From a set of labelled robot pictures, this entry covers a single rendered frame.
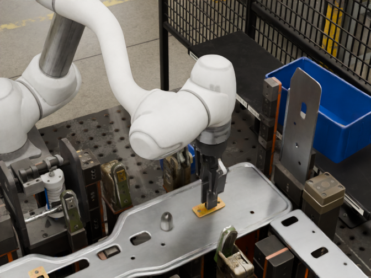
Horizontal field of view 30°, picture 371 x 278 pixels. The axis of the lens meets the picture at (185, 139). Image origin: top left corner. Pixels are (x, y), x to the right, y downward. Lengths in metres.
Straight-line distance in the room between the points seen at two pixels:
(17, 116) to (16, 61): 1.99
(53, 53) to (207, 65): 0.79
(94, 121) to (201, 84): 1.12
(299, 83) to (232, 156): 0.72
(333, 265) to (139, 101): 0.63
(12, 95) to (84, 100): 1.65
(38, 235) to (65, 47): 0.62
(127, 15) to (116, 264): 3.04
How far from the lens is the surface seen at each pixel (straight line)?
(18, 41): 4.41
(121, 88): 1.52
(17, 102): 2.24
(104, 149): 2.46
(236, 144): 2.47
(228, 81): 1.51
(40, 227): 1.86
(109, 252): 1.74
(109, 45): 1.62
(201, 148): 1.64
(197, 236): 1.75
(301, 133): 1.82
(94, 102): 3.82
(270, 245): 1.77
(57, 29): 2.11
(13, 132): 2.27
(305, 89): 1.75
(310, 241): 1.77
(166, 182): 1.94
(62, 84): 2.28
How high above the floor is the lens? 2.32
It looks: 41 degrees down
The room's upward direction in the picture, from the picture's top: straight up
